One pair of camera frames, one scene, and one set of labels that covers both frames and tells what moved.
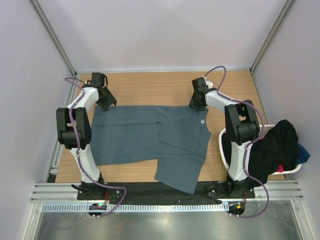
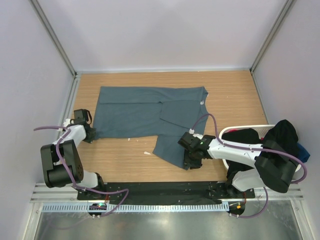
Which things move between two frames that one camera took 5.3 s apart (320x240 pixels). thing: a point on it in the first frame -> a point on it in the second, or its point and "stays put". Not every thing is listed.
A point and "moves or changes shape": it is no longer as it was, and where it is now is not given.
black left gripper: [105, 106] -> [91, 138]
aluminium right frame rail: [272, 36] stays put
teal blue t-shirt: [177, 138] moves or changes shape
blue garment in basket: [303, 155] stays put
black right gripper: [194, 104] -> [187, 162]
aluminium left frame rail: [36, 5] stays put
